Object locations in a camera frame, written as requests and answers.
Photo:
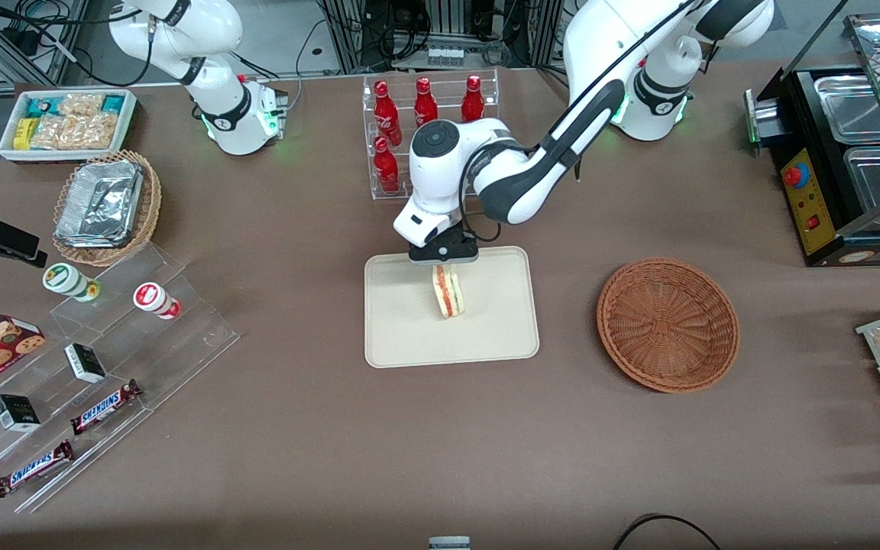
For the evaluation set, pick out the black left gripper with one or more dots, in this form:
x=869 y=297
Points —
x=449 y=247

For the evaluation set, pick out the triangular sandwich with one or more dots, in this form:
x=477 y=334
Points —
x=448 y=294

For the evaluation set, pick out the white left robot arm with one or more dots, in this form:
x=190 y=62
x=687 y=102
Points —
x=608 y=69

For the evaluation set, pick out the beige plastic tray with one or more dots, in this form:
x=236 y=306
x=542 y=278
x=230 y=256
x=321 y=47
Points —
x=409 y=328

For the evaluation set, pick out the large round wicker basket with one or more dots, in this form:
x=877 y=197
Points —
x=665 y=325

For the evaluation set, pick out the small wicker basket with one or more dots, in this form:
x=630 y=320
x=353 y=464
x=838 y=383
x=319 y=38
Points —
x=151 y=206

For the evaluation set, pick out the clear acrylic bottle rack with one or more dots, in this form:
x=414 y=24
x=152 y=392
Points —
x=379 y=191

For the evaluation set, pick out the red cola bottle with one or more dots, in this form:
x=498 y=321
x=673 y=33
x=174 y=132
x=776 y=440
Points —
x=473 y=99
x=425 y=103
x=386 y=114
x=386 y=168

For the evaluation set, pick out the white power strip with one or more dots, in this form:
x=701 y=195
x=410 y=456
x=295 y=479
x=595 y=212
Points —
x=445 y=56

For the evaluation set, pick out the grey device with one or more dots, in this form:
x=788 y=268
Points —
x=449 y=543

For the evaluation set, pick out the clear acrylic step display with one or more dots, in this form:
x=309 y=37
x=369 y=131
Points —
x=180 y=344

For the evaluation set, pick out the red lid yogurt cup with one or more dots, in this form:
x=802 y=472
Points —
x=153 y=299

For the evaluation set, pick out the aluminium foil container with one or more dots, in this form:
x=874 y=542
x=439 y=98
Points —
x=100 y=202

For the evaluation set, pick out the black food warmer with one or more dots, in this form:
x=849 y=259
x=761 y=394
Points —
x=807 y=229

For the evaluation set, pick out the Snickers bar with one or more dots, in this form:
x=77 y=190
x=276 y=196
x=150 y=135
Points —
x=104 y=407
x=33 y=468

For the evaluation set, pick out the teal snack packet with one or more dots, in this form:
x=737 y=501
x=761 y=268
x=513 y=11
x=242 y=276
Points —
x=113 y=104
x=40 y=107

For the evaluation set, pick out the small black box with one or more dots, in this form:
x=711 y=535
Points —
x=85 y=363
x=16 y=412

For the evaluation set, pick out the green lid yogurt cup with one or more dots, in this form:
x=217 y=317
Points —
x=66 y=279

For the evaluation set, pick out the clear cracker pack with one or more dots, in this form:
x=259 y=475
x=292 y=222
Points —
x=77 y=131
x=81 y=103

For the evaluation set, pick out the yellow snack packet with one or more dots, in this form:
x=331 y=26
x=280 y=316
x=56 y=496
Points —
x=23 y=134

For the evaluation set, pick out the white snack bin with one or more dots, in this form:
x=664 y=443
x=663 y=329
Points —
x=8 y=149

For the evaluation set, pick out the aluminium frame rack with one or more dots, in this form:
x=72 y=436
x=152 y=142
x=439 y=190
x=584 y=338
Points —
x=448 y=19

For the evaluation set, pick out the black camera clamp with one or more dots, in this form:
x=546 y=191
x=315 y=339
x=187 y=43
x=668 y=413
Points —
x=1 y=238

